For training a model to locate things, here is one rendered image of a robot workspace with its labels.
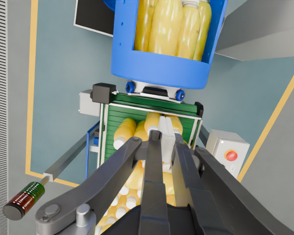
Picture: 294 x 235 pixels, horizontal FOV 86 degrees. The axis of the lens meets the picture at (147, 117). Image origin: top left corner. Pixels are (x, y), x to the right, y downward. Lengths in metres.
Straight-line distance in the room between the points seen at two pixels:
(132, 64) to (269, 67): 1.64
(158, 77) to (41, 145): 2.03
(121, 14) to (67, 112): 1.59
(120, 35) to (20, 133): 2.07
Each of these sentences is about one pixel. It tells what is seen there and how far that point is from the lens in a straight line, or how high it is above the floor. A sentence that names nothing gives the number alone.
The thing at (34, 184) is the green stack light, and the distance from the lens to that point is 0.70.
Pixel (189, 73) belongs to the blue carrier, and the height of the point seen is 1.22.
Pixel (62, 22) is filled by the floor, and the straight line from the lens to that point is 1.87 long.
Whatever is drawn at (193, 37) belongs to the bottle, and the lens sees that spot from 0.46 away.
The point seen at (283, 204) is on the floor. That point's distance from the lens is 2.71.
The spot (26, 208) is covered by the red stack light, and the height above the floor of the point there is 1.24.
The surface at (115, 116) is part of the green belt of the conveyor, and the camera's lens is 0.75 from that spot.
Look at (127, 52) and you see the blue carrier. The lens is 0.39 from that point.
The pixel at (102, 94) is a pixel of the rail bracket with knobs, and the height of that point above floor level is 1.00.
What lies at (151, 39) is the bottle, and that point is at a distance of 0.41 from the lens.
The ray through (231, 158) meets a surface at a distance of 0.61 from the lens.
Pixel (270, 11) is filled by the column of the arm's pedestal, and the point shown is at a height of 0.70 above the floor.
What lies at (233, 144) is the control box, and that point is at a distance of 0.60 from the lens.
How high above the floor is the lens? 1.59
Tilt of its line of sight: 72 degrees down
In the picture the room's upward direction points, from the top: 168 degrees counter-clockwise
